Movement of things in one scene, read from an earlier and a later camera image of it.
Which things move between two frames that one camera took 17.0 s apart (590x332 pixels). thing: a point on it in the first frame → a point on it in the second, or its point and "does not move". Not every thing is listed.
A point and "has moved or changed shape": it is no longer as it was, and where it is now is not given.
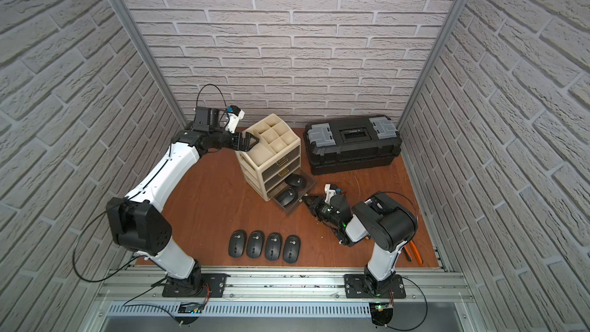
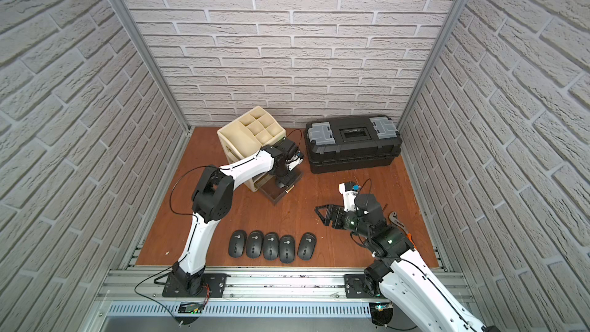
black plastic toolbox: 349,144 does not move
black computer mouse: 237,243 does not move
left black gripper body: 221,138 → 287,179
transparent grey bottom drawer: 288,194 → 269,187
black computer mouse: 286,197 → 306,246
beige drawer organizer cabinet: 276,155 has moved or changed shape
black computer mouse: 255,244 does not move
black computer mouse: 291,249 does not move
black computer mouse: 273,246 does not move
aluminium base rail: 137,294 does not move
